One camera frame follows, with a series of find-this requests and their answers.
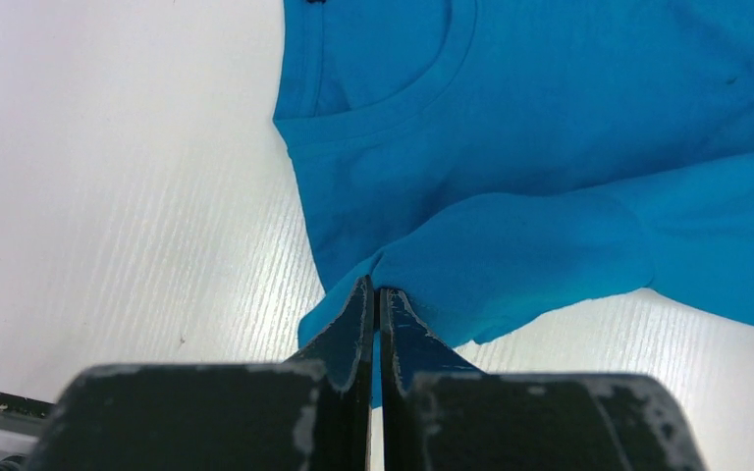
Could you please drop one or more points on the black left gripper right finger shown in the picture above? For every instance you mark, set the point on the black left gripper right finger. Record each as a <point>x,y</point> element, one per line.
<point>440,412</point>

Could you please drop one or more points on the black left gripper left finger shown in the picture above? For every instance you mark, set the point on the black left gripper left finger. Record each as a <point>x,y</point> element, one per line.
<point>309,412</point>

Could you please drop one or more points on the blue t shirt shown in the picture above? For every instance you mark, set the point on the blue t shirt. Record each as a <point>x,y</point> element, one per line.
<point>497,160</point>

